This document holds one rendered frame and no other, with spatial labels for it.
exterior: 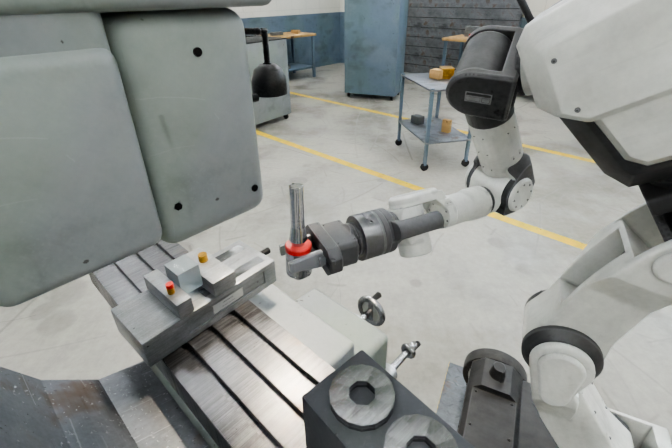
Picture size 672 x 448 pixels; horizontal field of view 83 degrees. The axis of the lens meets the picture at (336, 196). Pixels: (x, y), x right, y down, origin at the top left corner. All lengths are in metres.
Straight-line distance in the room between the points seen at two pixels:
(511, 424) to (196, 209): 1.04
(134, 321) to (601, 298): 0.92
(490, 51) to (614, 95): 0.22
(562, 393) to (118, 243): 0.84
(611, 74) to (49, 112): 0.66
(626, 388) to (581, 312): 1.55
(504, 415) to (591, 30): 1.02
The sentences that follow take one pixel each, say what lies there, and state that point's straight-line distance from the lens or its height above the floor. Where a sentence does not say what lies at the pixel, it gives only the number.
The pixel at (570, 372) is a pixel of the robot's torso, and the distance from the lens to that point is 0.91.
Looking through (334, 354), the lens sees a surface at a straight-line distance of 0.98.
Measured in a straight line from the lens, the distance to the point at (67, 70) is 0.49.
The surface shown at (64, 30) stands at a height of 1.62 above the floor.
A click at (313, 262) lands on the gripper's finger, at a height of 1.24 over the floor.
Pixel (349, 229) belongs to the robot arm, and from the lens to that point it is 0.69.
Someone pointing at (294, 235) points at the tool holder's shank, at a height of 1.29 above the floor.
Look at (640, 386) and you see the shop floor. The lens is 2.45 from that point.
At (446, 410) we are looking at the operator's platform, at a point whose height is 0.40.
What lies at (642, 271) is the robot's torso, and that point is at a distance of 0.79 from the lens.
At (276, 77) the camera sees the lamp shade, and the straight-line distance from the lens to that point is 0.81.
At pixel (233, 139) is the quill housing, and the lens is 0.60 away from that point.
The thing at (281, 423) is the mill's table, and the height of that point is 0.97.
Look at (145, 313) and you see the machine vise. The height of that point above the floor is 1.04.
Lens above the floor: 1.65
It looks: 28 degrees down
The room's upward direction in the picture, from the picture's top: 1 degrees counter-clockwise
